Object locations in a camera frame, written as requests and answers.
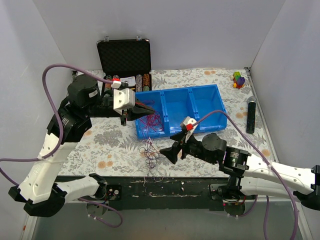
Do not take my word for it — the red wire bundle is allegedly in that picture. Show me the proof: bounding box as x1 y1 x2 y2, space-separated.
138 136 167 187

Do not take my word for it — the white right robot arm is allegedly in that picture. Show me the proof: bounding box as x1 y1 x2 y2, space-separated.
159 132 320 210

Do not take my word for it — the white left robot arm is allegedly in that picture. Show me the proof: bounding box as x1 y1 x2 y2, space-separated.
8 74 155 217

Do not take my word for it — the blue three-compartment plastic bin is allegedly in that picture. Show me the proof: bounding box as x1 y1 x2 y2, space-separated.
135 84 226 140

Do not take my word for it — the black poker chip case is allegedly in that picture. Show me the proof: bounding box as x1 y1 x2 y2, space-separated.
96 37 152 92

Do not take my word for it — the black handheld microphone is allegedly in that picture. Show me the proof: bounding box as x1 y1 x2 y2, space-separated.
246 96 256 134

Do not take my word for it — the colourful toy block train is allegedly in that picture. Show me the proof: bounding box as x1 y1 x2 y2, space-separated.
230 71 246 89

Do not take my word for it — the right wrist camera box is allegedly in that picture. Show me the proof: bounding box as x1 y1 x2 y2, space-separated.
180 116 197 136

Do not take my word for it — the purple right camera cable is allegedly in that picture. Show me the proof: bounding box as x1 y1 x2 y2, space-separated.
193 109 300 240

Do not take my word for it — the black metal base rail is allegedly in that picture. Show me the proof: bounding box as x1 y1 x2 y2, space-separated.
72 174 253 212

